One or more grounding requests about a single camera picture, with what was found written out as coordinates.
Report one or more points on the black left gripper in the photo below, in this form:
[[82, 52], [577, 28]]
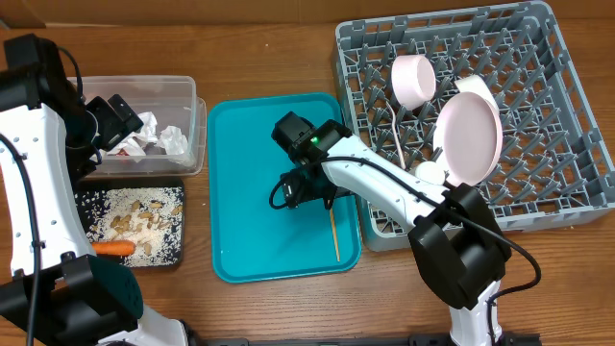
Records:
[[122, 120]]

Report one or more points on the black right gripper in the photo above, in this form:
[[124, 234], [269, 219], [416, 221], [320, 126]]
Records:
[[305, 187]]

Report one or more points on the white napkin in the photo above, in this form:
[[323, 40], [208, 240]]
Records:
[[134, 144]]

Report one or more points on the wooden chopstick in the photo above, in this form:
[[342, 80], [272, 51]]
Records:
[[334, 235]]

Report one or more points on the foil wrapper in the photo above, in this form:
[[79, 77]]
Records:
[[172, 141]]

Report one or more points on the white plastic fork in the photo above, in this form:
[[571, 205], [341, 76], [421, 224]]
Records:
[[396, 138]]

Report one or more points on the orange carrot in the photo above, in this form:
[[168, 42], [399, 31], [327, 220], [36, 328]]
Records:
[[118, 248]]

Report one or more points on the pink bowl with food scraps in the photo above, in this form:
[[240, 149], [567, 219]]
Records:
[[413, 81]]

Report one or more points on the large pink plate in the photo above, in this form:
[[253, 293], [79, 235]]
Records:
[[469, 133]]

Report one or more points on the small white cup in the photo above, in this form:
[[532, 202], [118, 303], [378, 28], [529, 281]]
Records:
[[430, 172]]

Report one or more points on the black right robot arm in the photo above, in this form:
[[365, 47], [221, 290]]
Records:
[[458, 247]]

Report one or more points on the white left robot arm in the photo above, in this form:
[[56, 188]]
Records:
[[61, 292]]

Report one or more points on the clear plastic waste bin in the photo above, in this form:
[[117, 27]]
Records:
[[173, 102]]

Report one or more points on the teal serving tray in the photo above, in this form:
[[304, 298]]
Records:
[[250, 241]]

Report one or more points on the spilled rice and nut scraps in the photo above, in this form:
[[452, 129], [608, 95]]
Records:
[[139, 226]]

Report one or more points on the black tray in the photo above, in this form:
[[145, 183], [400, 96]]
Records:
[[130, 187]]

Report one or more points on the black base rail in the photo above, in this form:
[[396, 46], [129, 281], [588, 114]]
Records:
[[413, 340]]

